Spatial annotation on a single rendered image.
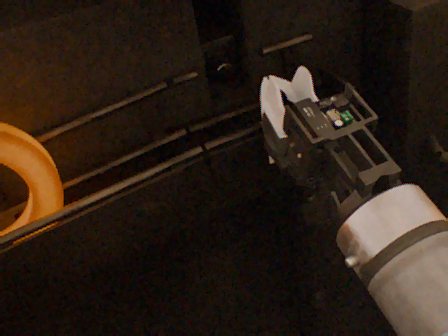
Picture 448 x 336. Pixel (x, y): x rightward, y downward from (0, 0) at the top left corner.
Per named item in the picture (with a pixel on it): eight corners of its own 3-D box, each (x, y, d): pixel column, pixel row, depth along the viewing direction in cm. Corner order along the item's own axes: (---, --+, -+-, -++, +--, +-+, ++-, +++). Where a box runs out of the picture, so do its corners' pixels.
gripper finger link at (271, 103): (268, 46, 60) (311, 102, 55) (266, 86, 65) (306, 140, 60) (242, 55, 59) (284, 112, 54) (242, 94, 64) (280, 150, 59)
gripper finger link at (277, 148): (289, 101, 61) (330, 157, 56) (288, 112, 62) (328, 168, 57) (250, 115, 60) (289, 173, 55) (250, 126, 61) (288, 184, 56)
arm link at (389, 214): (433, 257, 53) (346, 298, 51) (402, 218, 56) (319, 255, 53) (463, 206, 46) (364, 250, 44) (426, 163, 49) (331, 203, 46)
